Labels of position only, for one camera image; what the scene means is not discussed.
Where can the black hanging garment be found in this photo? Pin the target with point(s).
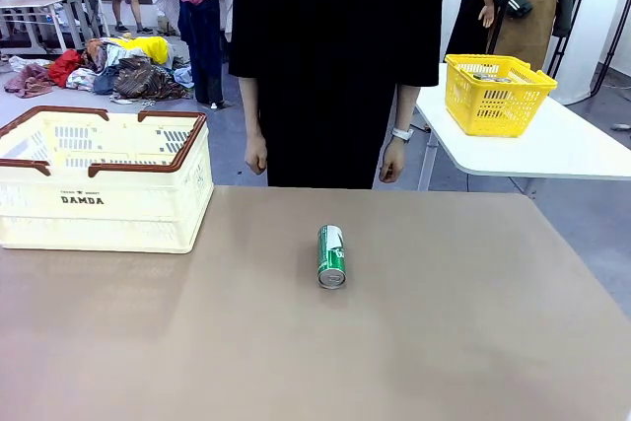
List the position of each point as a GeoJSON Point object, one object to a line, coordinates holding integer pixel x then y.
{"type": "Point", "coordinates": [468, 26]}

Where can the yellow garment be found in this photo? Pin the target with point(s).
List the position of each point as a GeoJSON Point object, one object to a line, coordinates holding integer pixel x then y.
{"type": "Point", "coordinates": [150, 46]}

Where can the person's right forearm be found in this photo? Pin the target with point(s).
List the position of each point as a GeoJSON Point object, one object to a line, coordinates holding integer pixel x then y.
{"type": "Point", "coordinates": [252, 105]}

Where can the person's left hand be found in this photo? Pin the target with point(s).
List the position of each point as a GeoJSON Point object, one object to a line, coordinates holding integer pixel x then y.
{"type": "Point", "coordinates": [392, 164]}

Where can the multicoloured patterned cloth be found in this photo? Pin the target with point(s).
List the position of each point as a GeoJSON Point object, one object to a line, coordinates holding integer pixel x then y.
{"type": "Point", "coordinates": [96, 53]}

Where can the mauve cloth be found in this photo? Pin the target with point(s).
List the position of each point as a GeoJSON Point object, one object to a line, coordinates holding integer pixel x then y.
{"type": "Point", "coordinates": [29, 83]}

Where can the white side table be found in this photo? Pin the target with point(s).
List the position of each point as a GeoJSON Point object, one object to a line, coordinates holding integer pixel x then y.
{"type": "Point", "coordinates": [567, 150]}

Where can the white crumpled cloth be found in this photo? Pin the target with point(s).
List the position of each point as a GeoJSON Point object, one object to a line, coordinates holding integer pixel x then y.
{"type": "Point", "coordinates": [22, 63]}

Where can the brown patterned cloth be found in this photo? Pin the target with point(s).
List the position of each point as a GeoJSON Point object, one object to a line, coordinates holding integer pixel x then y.
{"type": "Point", "coordinates": [143, 81]}

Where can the brown leather apron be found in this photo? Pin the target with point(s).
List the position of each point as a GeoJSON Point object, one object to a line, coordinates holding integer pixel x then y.
{"type": "Point", "coordinates": [537, 7]}

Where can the small grey object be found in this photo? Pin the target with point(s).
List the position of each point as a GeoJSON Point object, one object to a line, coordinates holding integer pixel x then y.
{"type": "Point", "coordinates": [622, 126]}

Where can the red cloth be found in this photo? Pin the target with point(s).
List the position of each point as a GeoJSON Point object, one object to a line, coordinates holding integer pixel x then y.
{"type": "Point", "coordinates": [64, 66]}

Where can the person's right hand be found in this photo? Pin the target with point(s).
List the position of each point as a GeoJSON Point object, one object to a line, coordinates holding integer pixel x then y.
{"type": "Point", "coordinates": [256, 157]}

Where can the yellow plastic basket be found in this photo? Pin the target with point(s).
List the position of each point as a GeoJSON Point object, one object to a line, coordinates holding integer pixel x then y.
{"type": "Point", "coordinates": [493, 110]}

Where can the cream plastic shopping basket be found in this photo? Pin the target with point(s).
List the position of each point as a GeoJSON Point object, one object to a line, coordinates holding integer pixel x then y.
{"type": "Point", "coordinates": [98, 224]}

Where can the person's black clothed body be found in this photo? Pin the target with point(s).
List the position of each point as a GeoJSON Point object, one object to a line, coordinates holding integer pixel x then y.
{"type": "Point", "coordinates": [335, 71]}

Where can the dark navy hanging trousers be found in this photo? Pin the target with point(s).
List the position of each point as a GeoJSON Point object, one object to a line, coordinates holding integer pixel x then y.
{"type": "Point", "coordinates": [202, 46]}

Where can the black stand pole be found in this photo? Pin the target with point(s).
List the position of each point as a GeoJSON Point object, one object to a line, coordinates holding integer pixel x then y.
{"type": "Point", "coordinates": [610, 41]}
{"type": "Point", "coordinates": [556, 53]}

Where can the light blue cloth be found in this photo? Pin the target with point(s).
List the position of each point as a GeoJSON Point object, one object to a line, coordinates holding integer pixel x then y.
{"type": "Point", "coordinates": [183, 77]}

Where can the person's left forearm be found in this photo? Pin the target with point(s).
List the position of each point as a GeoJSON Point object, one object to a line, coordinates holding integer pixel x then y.
{"type": "Point", "coordinates": [406, 105]}

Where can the white wrist watch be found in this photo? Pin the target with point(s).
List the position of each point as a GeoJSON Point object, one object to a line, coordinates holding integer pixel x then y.
{"type": "Point", "coordinates": [403, 133]}

